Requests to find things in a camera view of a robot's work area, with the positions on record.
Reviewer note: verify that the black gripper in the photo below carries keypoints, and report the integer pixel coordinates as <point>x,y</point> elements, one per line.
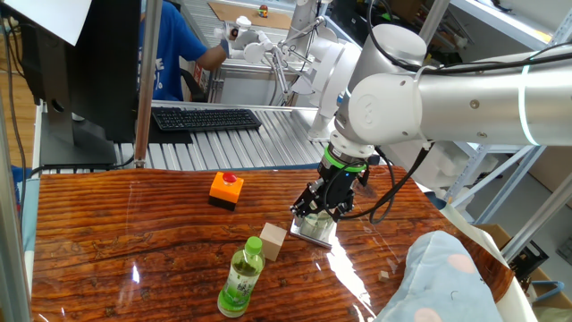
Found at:
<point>339,188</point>

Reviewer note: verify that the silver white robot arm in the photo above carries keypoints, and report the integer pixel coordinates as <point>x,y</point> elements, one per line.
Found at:
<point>469,103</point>

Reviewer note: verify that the silver digital pocket scale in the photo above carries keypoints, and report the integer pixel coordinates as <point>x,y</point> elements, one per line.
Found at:
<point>328,240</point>

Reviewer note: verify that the tiny wooden cube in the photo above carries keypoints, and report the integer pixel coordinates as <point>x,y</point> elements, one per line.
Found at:
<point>384,276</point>

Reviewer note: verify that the orange emergency stop button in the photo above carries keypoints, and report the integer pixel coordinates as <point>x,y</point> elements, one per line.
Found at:
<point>225,191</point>

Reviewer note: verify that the aluminium profile workbench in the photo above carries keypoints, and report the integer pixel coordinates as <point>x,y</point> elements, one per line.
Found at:
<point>232,152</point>

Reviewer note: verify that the green tea bottle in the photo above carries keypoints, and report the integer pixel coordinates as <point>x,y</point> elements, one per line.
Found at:
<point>241,277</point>

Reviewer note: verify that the light blue face pillow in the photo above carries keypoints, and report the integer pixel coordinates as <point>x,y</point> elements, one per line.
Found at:
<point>438,286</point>

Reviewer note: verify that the black computer keyboard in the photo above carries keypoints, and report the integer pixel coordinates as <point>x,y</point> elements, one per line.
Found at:
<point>205,119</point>

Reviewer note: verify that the brown cardboard box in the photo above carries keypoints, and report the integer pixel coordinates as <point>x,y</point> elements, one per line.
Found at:
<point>491,232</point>

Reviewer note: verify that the black mouse pad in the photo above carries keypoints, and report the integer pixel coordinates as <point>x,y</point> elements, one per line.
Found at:
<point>170,136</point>

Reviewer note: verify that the white jointed teleoperation device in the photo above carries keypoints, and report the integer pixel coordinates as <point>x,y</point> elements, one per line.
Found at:
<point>254,51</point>

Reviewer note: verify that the black office chair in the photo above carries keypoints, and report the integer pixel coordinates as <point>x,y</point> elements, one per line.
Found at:
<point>194,89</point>

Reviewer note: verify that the small colourful toy figure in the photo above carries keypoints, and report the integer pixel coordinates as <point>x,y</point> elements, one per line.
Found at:
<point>263,12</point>

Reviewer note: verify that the flat cardboard sheet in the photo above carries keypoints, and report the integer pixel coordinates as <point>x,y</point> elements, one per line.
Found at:
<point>237,13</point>

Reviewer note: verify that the person in blue shirt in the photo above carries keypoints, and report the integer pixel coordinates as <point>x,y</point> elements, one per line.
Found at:
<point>167,49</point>

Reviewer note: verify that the black computer monitor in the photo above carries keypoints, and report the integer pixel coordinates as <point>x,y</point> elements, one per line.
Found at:
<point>103,67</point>

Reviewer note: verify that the white paper sheet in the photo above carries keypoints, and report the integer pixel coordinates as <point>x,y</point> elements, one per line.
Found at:
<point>49,18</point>

